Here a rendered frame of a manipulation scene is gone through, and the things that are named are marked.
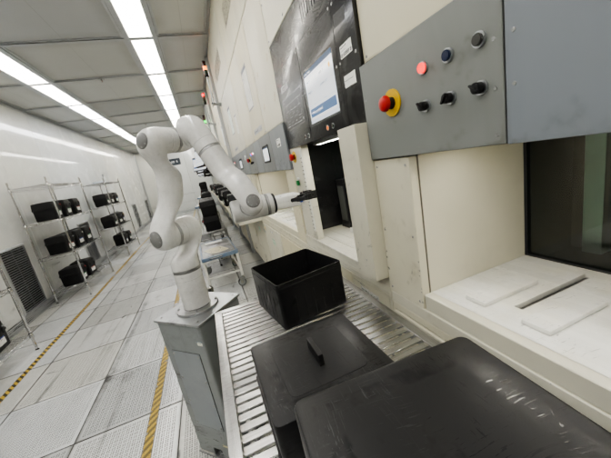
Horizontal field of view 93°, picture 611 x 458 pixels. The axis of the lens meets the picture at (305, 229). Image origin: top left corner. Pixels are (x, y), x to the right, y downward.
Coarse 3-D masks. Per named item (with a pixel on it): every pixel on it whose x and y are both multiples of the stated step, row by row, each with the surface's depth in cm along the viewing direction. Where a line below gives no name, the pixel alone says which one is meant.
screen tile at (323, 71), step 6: (330, 60) 102; (324, 66) 107; (330, 66) 103; (318, 72) 112; (324, 72) 108; (330, 72) 104; (318, 78) 113; (330, 78) 105; (330, 84) 106; (324, 90) 112; (330, 90) 107; (324, 96) 113
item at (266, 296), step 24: (264, 264) 124; (288, 264) 130; (312, 264) 132; (336, 264) 109; (264, 288) 112; (288, 288) 100; (312, 288) 105; (336, 288) 111; (288, 312) 101; (312, 312) 106
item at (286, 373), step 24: (288, 336) 81; (312, 336) 78; (336, 336) 76; (360, 336) 75; (264, 360) 73; (288, 360) 71; (312, 360) 69; (336, 360) 68; (360, 360) 66; (384, 360) 65; (264, 384) 65; (288, 384) 63; (312, 384) 62; (288, 408) 57; (288, 432) 54; (288, 456) 55
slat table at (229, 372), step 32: (352, 288) 123; (256, 320) 114; (352, 320) 100; (384, 320) 97; (224, 352) 97; (384, 352) 82; (416, 352) 80; (224, 384) 82; (256, 384) 79; (256, 448) 61
